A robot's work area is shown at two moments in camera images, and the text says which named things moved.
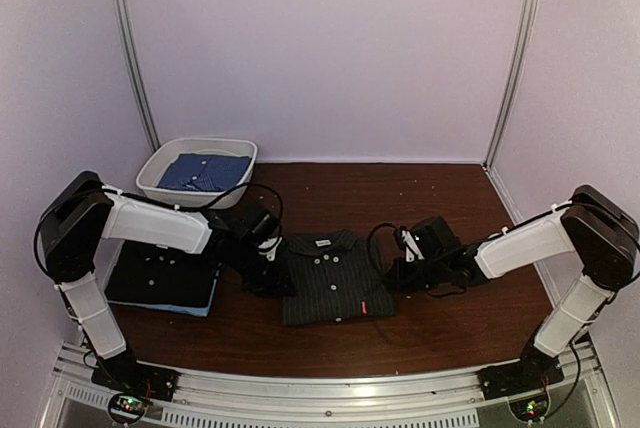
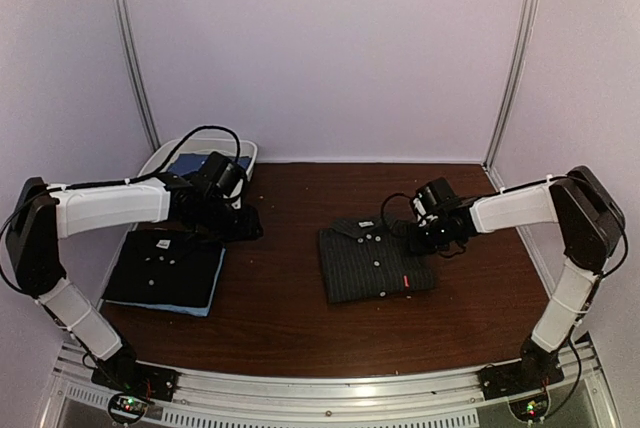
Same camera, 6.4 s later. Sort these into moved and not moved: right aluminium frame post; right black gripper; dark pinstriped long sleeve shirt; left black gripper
Moved: right black gripper; left black gripper; dark pinstriped long sleeve shirt
Not moved: right aluminium frame post
